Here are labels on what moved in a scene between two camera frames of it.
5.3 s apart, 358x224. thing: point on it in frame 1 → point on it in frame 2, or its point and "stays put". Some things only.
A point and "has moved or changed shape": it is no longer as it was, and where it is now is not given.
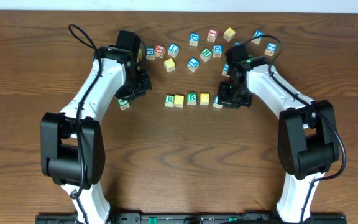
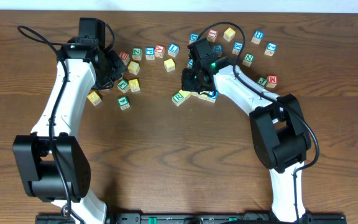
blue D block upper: (194, 38) stays put
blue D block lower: (217, 50) stays put
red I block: (212, 35) stays put
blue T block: (215, 102) → (212, 96)
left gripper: (134, 90) → (115, 66)
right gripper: (223, 99) → (186, 84)
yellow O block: (178, 101) → (185, 94)
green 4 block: (123, 104) stays put
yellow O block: (204, 99) has moved or changed shape
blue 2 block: (270, 48) stays put
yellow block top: (229, 34) stays put
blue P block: (150, 53) stays put
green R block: (169, 101) → (179, 96)
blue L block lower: (193, 64) stays put
